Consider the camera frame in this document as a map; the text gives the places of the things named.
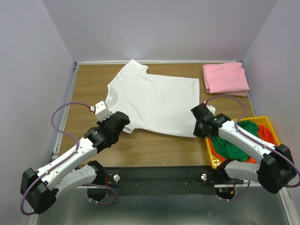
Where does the white t shirt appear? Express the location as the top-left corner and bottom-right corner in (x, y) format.
(105, 60), (200, 138)

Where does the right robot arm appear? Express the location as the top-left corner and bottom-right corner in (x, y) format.
(191, 103), (300, 194)

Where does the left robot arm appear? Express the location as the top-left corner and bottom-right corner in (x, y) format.
(20, 112), (130, 216)

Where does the green t shirt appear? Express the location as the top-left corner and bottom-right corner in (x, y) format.
(208, 120), (259, 164)

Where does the yellow plastic basket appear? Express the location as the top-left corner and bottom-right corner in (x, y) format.
(205, 116), (280, 169)

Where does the folded pink t shirt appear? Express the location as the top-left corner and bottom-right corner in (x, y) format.
(202, 62), (250, 98)

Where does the orange t shirt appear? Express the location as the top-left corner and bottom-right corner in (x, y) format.
(207, 124), (276, 164)

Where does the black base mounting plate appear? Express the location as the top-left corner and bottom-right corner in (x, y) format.
(88, 166), (244, 199)

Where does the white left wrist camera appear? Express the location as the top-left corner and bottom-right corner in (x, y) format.
(90, 101), (112, 122)

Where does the aluminium frame rail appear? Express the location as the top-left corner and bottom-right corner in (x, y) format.
(38, 167), (288, 188)

